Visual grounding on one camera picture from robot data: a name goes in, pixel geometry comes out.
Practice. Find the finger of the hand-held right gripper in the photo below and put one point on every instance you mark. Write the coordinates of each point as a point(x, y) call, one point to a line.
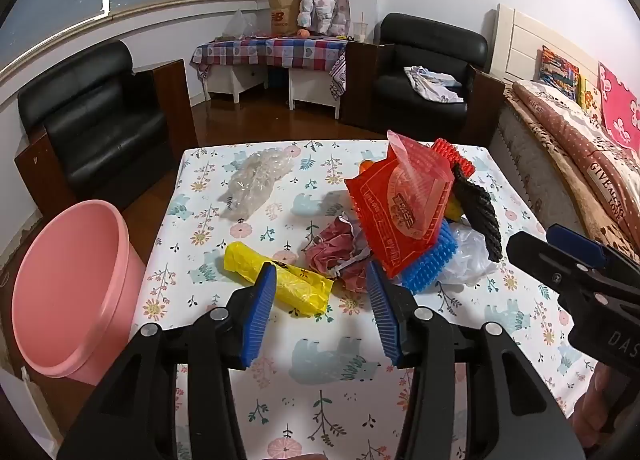
point(542, 255)
point(575, 240)

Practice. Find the pale printed cloth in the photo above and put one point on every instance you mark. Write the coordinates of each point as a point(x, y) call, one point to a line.
point(432, 83)

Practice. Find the red wrapper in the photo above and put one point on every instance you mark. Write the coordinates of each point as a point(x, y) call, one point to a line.
point(330, 247)

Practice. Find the colourful patterned pillow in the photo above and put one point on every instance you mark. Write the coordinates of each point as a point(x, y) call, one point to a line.
point(557, 70)

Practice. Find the clear plastic bag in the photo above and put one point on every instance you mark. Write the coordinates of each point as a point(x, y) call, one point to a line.
point(240, 25)
point(255, 180)

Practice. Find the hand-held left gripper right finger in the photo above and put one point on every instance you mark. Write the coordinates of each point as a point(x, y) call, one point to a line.
point(384, 315)

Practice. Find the beige quilted mattress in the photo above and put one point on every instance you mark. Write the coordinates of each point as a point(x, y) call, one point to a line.
point(520, 155)

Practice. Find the person's right hand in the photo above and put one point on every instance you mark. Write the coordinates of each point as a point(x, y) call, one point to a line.
point(600, 400)

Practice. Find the white desk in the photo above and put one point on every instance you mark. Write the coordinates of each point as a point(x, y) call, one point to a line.
point(310, 85)

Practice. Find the cream wooden headboard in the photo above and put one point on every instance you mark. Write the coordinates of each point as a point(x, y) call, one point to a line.
point(520, 45)

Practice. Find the plastic cup with straw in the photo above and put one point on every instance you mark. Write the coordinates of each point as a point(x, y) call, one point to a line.
point(359, 30)

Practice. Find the checkered cloth side table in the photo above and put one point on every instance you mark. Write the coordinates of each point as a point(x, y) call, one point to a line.
point(270, 50)

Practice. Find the yellow flowered pillow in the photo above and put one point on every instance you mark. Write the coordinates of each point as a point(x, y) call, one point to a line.
point(590, 95)

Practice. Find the red spiky pad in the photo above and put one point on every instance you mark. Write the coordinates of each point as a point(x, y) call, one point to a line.
point(457, 158)

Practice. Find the yellow plastic bag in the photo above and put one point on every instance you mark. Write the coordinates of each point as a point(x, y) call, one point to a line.
point(300, 290)

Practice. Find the orange fruit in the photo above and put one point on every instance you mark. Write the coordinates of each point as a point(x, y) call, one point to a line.
point(302, 33)

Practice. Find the brown paper bag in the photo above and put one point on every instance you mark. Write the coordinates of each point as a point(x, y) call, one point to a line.
point(282, 15)

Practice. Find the brown dotted blanket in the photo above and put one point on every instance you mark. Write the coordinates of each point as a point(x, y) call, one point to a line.
point(575, 140)

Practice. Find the blue spiky pad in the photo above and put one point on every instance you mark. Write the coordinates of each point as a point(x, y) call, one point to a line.
point(430, 265)

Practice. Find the black leather armchair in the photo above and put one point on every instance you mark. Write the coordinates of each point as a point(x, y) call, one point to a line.
point(100, 125)
point(430, 40)

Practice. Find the pink pillow with white flowers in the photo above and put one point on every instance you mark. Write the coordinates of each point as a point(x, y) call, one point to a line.
point(620, 105)

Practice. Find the pink plastic bucket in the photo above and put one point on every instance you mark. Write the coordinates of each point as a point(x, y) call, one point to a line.
point(75, 280)

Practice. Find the orange-red plastic bag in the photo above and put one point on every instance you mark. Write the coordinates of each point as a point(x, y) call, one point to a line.
point(400, 210)

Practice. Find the white plastic bag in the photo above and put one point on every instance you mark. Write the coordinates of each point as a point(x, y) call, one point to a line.
point(470, 255)

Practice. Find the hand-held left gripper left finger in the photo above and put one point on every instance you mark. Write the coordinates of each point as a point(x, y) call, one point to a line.
point(260, 312)

